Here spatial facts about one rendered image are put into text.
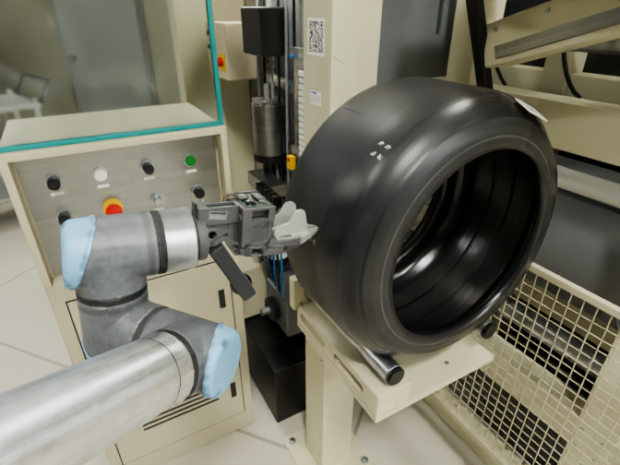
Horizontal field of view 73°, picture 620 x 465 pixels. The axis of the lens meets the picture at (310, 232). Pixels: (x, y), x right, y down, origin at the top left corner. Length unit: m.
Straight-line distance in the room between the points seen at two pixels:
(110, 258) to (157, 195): 0.73
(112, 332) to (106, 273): 0.08
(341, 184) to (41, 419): 0.49
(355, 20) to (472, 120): 0.39
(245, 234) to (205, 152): 0.70
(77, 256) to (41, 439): 0.24
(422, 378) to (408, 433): 0.93
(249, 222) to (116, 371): 0.27
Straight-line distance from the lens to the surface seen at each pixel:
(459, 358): 1.14
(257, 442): 1.92
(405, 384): 0.96
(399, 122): 0.70
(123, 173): 1.26
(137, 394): 0.46
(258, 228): 0.64
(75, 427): 0.42
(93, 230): 0.58
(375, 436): 1.94
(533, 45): 1.09
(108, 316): 0.61
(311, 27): 1.03
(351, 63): 0.99
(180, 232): 0.58
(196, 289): 1.41
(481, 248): 1.13
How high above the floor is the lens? 1.57
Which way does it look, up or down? 28 degrees down
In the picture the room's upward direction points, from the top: straight up
